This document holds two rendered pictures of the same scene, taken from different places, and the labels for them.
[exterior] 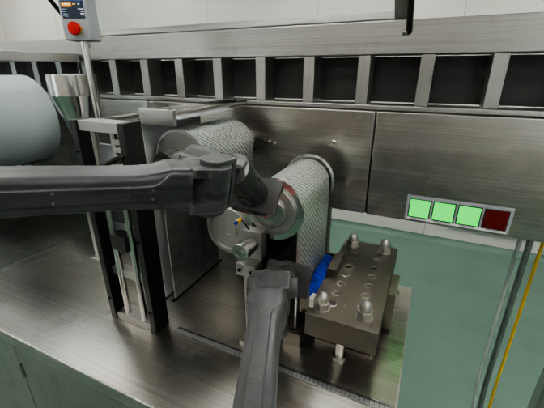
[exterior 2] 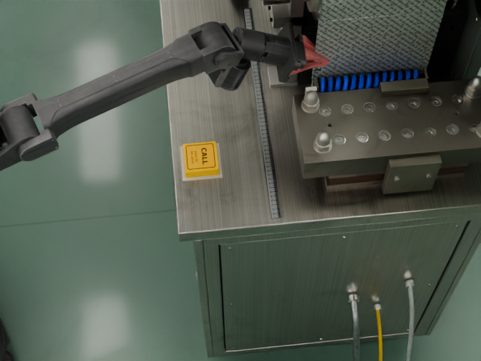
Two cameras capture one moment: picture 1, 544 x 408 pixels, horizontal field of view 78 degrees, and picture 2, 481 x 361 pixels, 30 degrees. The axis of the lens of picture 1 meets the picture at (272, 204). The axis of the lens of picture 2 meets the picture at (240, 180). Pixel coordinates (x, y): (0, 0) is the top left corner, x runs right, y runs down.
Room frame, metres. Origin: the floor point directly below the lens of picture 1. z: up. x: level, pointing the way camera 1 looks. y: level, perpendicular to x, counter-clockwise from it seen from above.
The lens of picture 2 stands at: (0.01, -0.90, 2.51)
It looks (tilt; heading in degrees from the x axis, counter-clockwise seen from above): 61 degrees down; 60
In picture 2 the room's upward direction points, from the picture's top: straight up
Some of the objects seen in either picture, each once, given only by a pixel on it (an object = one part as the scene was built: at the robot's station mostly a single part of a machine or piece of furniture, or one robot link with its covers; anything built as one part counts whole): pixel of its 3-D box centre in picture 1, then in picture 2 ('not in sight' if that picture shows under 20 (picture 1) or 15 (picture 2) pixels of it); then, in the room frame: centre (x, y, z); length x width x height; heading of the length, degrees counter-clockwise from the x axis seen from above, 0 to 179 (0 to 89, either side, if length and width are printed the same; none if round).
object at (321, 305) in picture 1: (322, 300); (311, 99); (0.63, -0.12, 1.05); 0.04 x 0.04 x 0.04
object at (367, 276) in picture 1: (357, 285); (397, 127); (0.76, -0.23, 1.00); 0.40 x 0.16 x 0.06; 155
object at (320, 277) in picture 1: (319, 275); (370, 82); (0.77, -0.13, 1.03); 0.21 x 0.04 x 0.03; 155
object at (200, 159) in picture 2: not in sight; (200, 159); (0.41, -0.05, 0.91); 0.07 x 0.07 x 0.02; 65
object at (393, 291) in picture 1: (392, 301); (411, 175); (0.74, -0.32, 0.97); 0.10 x 0.03 x 0.11; 155
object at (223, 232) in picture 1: (252, 212); not in sight; (0.85, 0.06, 1.18); 0.26 x 0.12 x 0.12; 155
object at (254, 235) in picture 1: (252, 290); (283, 34); (0.67, 0.05, 1.05); 0.06 x 0.05 x 0.31; 155
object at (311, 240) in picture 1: (312, 244); (374, 46); (0.78, -0.11, 1.11); 0.23 x 0.01 x 0.18; 155
